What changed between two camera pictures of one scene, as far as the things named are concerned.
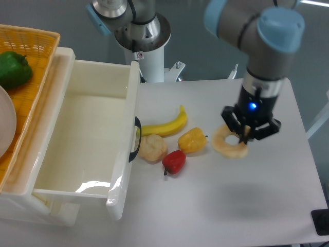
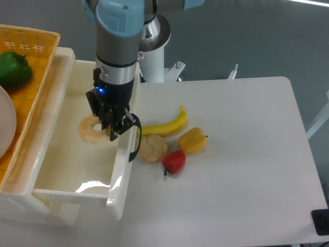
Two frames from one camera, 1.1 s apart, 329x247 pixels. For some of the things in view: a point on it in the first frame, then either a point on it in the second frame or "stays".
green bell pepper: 15,69 stays
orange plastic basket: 39,47 stays
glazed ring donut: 238,151 -> 88,134
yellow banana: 166,129 stays
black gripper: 257,108 -> 110,103
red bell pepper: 174,161 stays
